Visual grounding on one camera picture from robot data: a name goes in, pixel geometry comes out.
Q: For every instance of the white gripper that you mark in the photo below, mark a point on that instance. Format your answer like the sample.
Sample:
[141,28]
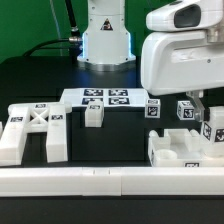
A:
[185,51]

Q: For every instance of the white chair seat part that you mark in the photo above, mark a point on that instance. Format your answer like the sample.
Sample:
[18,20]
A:
[182,148]

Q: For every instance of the white tagged cube far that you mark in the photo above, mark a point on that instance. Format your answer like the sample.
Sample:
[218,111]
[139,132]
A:
[185,110]

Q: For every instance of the white tagged cube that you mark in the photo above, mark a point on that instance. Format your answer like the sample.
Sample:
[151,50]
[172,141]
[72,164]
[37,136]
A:
[152,108]
[185,110]

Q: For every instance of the white tagged cube near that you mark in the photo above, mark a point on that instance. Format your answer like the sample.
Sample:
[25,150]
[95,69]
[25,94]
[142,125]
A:
[152,108]

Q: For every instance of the white front obstacle bar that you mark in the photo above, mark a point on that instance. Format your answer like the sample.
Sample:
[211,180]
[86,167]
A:
[111,181]

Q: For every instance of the white base tag plate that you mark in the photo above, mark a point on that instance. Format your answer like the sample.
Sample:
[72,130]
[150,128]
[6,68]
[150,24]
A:
[111,97]

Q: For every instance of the white chair back frame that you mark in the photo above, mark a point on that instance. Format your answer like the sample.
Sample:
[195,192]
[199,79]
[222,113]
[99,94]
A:
[43,117]

